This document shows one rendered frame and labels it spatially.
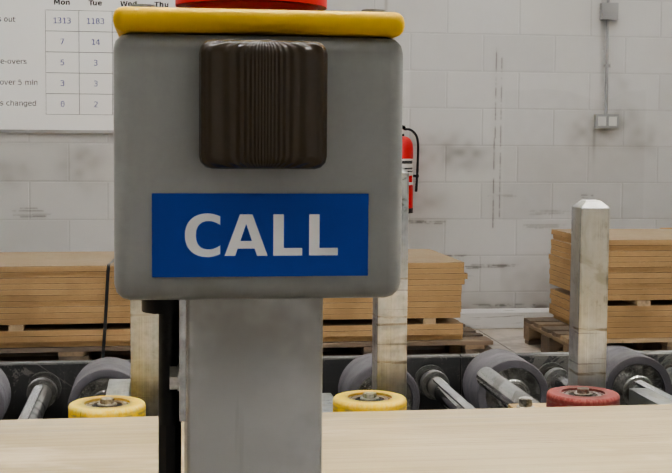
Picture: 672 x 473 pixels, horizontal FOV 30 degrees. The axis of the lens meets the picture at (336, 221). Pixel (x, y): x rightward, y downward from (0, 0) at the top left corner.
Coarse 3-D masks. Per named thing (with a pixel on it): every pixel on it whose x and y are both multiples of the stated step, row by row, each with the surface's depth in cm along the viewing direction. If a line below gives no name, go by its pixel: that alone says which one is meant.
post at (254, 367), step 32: (160, 320) 33; (192, 320) 32; (224, 320) 32; (256, 320) 32; (288, 320) 32; (320, 320) 32; (160, 352) 33; (192, 352) 32; (224, 352) 32; (256, 352) 32; (288, 352) 32; (320, 352) 32; (160, 384) 33; (192, 384) 32; (224, 384) 32; (256, 384) 32; (288, 384) 32; (320, 384) 32; (160, 416) 33; (192, 416) 32; (224, 416) 32; (256, 416) 32; (288, 416) 32; (320, 416) 32; (160, 448) 34; (192, 448) 32; (224, 448) 32; (256, 448) 32; (288, 448) 32; (320, 448) 33
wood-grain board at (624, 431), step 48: (0, 432) 121; (48, 432) 121; (96, 432) 121; (144, 432) 122; (336, 432) 122; (384, 432) 122; (432, 432) 122; (480, 432) 123; (528, 432) 123; (576, 432) 123; (624, 432) 123
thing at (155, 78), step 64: (128, 64) 29; (192, 64) 30; (384, 64) 30; (128, 128) 30; (192, 128) 30; (384, 128) 30; (128, 192) 30; (192, 192) 30; (256, 192) 30; (320, 192) 30; (384, 192) 30; (128, 256) 30; (384, 256) 31
